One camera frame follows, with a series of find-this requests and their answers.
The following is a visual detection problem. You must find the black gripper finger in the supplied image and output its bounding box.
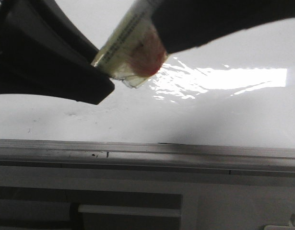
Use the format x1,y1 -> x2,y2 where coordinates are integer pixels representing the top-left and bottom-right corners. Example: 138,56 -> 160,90
152,0 -> 295,54
0,0 -> 115,104

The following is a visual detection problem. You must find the white whiteboard marker with tape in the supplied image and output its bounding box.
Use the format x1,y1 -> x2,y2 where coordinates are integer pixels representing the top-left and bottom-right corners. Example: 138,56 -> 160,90
91,0 -> 168,88

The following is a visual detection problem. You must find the white whiteboard with aluminium frame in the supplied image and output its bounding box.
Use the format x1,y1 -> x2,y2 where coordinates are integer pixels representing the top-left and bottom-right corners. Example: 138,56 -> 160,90
0,0 -> 295,178

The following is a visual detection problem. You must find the grey metal table frame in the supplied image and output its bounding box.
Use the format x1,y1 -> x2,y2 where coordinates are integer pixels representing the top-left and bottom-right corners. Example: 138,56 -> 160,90
0,186 -> 182,230

